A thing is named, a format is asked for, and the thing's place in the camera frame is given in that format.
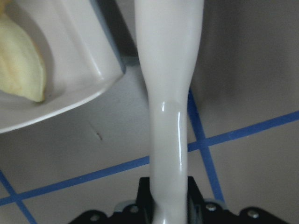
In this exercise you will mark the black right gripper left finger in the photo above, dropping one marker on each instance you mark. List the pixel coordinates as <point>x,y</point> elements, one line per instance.
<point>145,201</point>

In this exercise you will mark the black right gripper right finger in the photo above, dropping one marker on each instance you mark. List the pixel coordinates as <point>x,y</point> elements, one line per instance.
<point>195,203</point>

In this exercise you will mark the beige plastic dustpan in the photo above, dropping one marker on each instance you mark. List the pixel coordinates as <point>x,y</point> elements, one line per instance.
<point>80,55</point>

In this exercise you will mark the white hand brush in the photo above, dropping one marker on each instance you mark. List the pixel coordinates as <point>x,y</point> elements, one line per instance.
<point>168,35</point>

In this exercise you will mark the pale curved fruit peel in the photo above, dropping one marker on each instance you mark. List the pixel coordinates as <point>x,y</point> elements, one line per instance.
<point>22,69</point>

